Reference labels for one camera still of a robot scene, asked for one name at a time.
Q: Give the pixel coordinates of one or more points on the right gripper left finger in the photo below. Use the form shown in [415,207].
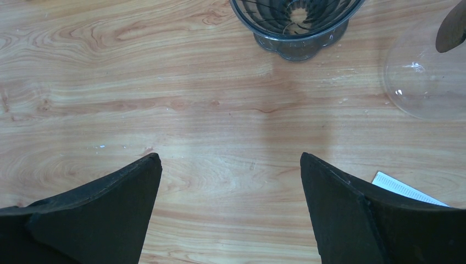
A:
[103,221]

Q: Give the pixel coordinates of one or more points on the clear glass carafe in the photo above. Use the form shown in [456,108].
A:
[424,72]

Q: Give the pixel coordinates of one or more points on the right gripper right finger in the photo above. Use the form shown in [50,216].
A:
[355,221]

